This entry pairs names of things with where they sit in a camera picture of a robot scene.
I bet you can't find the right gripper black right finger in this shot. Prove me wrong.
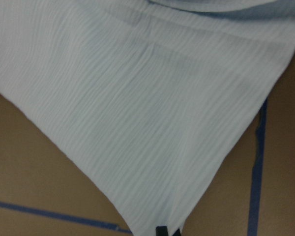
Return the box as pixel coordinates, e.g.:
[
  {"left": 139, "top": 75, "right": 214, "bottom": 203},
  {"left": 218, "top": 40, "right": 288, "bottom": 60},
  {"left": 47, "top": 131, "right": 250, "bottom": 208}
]
[{"left": 173, "top": 229, "right": 181, "bottom": 236}]

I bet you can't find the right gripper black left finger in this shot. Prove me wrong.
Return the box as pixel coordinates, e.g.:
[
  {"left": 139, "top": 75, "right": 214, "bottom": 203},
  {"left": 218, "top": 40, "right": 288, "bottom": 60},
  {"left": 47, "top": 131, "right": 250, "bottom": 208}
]
[{"left": 155, "top": 226, "right": 167, "bottom": 236}]

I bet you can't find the light blue button shirt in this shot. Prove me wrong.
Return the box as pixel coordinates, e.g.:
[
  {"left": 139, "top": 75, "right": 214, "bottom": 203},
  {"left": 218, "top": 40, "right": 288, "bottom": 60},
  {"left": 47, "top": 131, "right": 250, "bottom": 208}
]
[{"left": 0, "top": 0, "right": 295, "bottom": 236}]

